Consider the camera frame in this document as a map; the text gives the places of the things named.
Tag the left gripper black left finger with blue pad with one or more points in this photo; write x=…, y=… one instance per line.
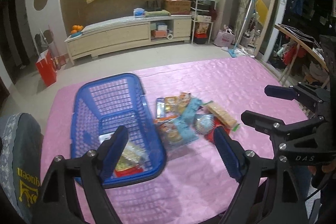
x=58, y=201

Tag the blue plastic mesh basket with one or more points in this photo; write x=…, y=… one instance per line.
x=100, y=107

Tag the grey queen printed cushion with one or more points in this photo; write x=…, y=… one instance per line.
x=21, y=147

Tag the orange yellow cartoon snack bag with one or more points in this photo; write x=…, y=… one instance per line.
x=177, y=104

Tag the wooden clothes rack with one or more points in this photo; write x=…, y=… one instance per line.
x=298, y=45

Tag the round cookie clear blue bag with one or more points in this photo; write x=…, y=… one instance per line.
x=204, y=124

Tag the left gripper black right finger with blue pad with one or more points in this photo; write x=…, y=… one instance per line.
x=266, y=192

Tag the oranges on blue plate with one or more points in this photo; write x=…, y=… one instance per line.
x=76, y=30

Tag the wooden framed standing mirror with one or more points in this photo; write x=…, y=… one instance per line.
x=260, y=20

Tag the cardboard box on cabinet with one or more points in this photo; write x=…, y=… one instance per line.
x=177, y=7

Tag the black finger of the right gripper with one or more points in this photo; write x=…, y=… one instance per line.
x=315, y=99
x=261, y=123

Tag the blue tissue pack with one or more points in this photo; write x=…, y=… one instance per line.
x=139, y=12

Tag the cream low TV cabinet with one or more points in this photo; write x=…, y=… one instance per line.
x=128, y=33

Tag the pink white shopping bag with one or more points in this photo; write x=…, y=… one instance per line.
x=224, y=37

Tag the light blue egg roll bag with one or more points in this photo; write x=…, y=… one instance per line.
x=190, y=111

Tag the red yellow snack packet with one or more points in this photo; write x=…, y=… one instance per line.
x=130, y=160

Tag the blue silver candy tube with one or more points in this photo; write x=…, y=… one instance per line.
x=160, y=107

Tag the white metal shelf rack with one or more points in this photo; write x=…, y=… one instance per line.
x=203, y=15

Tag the blue handled mop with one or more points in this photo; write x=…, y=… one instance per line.
x=242, y=29

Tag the orange Alpenliebe candy pack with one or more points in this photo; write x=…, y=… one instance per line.
x=159, y=121

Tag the red paper bag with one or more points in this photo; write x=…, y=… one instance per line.
x=46, y=68

